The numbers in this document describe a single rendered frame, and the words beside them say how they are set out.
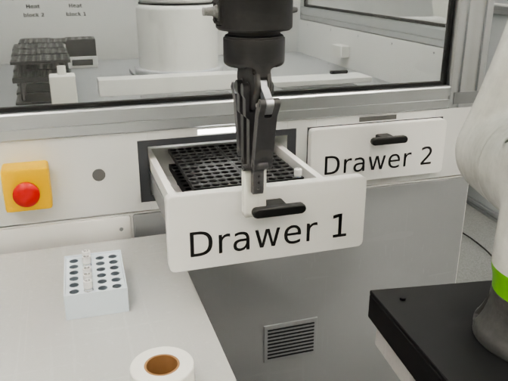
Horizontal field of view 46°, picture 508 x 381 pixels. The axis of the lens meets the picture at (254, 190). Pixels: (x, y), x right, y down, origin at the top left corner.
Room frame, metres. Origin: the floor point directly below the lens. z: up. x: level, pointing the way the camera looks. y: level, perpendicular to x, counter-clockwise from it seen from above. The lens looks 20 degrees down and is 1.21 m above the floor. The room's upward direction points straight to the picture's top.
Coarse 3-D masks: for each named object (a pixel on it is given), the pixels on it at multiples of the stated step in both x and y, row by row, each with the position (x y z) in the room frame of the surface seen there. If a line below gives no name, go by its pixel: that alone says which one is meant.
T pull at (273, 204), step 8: (272, 200) 0.76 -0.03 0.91; (280, 200) 0.76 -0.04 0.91; (256, 208) 0.73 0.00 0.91; (264, 208) 0.73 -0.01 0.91; (272, 208) 0.74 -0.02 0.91; (280, 208) 0.74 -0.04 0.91; (288, 208) 0.74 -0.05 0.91; (296, 208) 0.74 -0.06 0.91; (304, 208) 0.75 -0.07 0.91; (256, 216) 0.73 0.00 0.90; (264, 216) 0.73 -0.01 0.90; (272, 216) 0.73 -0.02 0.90
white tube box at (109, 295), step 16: (64, 256) 0.82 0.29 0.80; (80, 256) 0.83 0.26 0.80; (96, 256) 0.83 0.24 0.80; (112, 256) 0.83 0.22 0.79; (64, 272) 0.77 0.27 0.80; (80, 272) 0.77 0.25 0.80; (96, 272) 0.77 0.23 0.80; (112, 272) 0.78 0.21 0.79; (64, 288) 0.72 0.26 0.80; (80, 288) 0.73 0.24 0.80; (96, 288) 0.73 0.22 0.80; (112, 288) 0.73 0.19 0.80; (64, 304) 0.70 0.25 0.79; (80, 304) 0.71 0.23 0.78; (96, 304) 0.71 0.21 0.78; (112, 304) 0.72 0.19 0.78; (128, 304) 0.73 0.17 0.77
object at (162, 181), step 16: (192, 144) 1.10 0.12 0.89; (208, 144) 1.11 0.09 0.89; (160, 160) 1.08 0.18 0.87; (288, 160) 1.03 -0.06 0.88; (160, 176) 0.91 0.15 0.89; (304, 176) 0.96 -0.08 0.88; (320, 176) 0.91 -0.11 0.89; (160, 192) 0.90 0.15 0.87; (176, 192) 1.00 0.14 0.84; (160, 208) 0.90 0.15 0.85
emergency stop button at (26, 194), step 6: (18, 186) 0.87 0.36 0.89; (24, 186) 0.87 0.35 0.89; (30, 186) 0.88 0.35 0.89; (36, 186) 0.89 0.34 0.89; (18, 192) 0.87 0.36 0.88; (24, 192) 0.87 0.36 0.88; (30, 192) 0.87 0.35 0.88; (36, 192) 0.88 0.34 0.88; (18, 198) 0.87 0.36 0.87; (24, 198) 0.87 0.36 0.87; (30, 198) 0.87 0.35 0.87; (36, 198) 0.88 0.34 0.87; (18, 204) 0.87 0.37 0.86; (24, 204) 0.87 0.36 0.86; (30, 204) 0.88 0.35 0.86
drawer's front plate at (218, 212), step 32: (192, 192) 0.75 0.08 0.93; (224, 192) 0.75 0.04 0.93; (288, 192) 0.78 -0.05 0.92; (320, 192) 0.79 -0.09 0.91; (352, 192) 0.81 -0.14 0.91; (192, 224) 0.74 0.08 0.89; (224, 224) 0.75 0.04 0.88; (256, 224) 0.77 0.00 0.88; (288, 224) 0.78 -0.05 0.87; (320, 224) 0.79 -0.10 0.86; (352, 224) 0.81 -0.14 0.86; (224, 256) 0.75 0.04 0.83; (256, 256) 0.77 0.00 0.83
